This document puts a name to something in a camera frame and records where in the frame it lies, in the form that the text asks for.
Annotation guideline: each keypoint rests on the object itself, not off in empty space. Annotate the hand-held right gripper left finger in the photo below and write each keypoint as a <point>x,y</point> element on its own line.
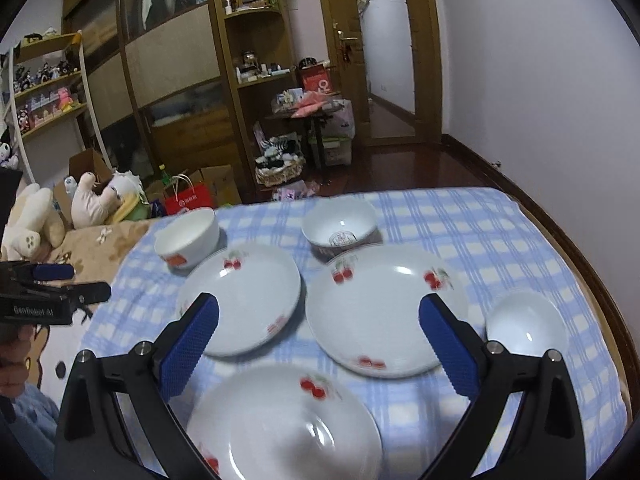
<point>192,345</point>

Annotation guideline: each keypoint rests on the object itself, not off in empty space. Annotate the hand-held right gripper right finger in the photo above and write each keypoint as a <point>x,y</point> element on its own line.
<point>450,345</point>

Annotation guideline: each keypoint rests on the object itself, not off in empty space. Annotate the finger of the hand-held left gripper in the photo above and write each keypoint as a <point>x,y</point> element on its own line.
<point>52,272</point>
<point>90,292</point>

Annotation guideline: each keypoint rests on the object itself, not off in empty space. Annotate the cherry print white plate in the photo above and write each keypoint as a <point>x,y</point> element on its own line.
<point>380,310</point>
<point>250,290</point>
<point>280,410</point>

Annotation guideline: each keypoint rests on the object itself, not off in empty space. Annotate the plain white bowl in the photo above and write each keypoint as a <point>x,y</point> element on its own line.
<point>525,320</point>

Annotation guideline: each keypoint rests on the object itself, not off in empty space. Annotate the white bowl red label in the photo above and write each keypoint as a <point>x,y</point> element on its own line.
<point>190,230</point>

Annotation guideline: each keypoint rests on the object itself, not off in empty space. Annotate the person's left hand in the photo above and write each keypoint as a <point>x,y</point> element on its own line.
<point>15,377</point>

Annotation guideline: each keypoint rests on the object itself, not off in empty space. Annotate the cream plush bear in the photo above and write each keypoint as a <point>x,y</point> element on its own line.
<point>30,220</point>

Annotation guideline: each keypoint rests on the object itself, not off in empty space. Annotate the brown floral blanket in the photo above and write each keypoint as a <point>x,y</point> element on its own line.
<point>115,240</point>

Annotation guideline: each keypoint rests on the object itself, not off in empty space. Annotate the pink plush doll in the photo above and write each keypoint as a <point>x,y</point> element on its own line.
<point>92,200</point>

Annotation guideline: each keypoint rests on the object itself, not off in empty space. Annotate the small white blue plush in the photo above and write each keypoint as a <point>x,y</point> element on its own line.
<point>72,187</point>

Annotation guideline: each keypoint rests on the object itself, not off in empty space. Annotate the yellow green plush toy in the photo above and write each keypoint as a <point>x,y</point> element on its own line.
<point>129,210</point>

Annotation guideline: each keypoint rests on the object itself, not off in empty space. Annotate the light blue fleece clothing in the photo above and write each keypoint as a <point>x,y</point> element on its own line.
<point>37,420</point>

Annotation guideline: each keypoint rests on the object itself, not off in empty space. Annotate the open cardboard box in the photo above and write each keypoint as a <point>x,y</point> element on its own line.
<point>87,162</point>

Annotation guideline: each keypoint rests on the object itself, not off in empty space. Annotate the blue plaid blanket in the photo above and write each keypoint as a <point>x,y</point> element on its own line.
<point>450,220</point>

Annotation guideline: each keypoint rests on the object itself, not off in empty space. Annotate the black eared plush toy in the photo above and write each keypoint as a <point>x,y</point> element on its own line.
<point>7,152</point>

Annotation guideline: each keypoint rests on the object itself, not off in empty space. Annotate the red paper bag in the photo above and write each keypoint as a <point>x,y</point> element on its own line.
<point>190,200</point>

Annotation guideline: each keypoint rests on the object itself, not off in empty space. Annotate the green bottle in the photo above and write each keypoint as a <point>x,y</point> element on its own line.
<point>164,175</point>

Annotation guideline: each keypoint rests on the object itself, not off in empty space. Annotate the large cardboard box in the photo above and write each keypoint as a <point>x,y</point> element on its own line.
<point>220,180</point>

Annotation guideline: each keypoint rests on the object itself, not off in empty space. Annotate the cardboard box pink packets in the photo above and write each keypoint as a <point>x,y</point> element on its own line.
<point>295,190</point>

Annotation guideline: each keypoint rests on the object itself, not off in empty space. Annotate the wicker basket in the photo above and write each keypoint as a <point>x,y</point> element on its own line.
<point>280,172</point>

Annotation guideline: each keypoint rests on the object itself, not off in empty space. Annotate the wooden corner shelf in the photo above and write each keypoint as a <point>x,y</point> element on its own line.
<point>260,135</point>

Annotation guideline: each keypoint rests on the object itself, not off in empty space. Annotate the clear storage box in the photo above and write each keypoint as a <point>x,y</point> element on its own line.
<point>337,152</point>

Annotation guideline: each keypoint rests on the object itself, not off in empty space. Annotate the toy display shelf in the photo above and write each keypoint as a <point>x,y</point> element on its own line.
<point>50,41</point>

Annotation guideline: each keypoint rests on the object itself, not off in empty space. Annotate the wooden wardrobe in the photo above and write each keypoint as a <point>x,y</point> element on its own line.
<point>170,60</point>

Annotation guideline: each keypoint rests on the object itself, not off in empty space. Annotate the white pink plastic bag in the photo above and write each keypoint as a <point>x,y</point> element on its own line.
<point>345,120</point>

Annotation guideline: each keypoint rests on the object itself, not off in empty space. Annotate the small dark table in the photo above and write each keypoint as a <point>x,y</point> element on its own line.
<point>317,130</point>

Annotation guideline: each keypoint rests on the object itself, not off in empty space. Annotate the pink packet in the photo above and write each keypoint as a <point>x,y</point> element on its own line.
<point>312,105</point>

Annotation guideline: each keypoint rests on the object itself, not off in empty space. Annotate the red box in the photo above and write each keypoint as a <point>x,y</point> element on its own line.
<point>317,80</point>

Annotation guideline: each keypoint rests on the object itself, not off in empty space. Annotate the wooden door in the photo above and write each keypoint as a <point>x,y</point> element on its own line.
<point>330,0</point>

